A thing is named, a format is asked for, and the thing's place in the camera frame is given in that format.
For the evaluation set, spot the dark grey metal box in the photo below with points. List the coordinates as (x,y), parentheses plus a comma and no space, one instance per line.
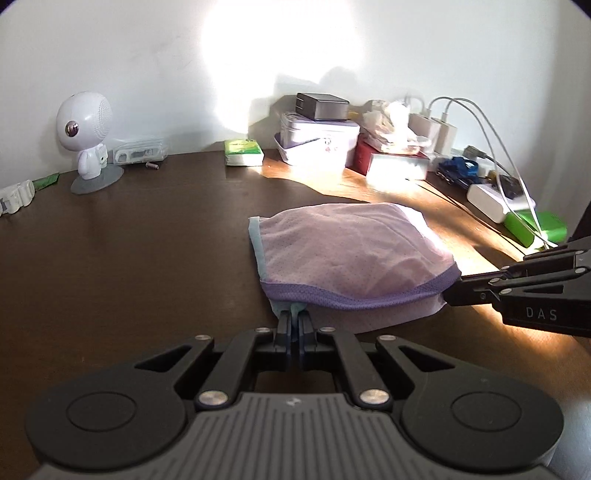
(321,106)

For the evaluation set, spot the red and green box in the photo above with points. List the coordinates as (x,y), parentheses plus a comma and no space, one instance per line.
(397,164)

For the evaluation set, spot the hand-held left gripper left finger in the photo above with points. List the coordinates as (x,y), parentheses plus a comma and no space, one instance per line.
(285,323)

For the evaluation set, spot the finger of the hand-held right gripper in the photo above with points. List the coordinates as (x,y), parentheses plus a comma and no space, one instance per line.
(475,290)
(554,263)

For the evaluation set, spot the white wall charger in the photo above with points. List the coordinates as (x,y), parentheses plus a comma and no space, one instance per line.
(444,134)
(421,127)

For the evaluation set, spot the white robot-shaped camera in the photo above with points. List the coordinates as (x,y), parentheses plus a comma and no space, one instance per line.
(83,124)

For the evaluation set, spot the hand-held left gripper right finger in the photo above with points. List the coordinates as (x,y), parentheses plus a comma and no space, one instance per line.
(304,323)

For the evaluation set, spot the crumpled white tissue bag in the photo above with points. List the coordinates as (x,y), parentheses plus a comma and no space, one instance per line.
(392,124)

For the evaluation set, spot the pink and blue mesh vest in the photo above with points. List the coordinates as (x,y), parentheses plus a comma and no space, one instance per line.
(351,249)

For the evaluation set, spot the white plastic buckle device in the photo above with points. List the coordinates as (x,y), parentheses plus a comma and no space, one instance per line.
(16,197)

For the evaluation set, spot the small green packet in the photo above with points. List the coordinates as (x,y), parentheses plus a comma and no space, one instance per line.
(46,180)

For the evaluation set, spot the black electronic device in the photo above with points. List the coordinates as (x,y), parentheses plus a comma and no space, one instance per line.
(508,185)

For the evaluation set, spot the floral tin box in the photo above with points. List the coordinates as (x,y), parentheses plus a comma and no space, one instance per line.
(318,143)

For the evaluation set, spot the green tissue pack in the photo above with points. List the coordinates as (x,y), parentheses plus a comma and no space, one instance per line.
(243,152)

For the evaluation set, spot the white power bank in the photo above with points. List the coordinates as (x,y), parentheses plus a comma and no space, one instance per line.
(489,203)

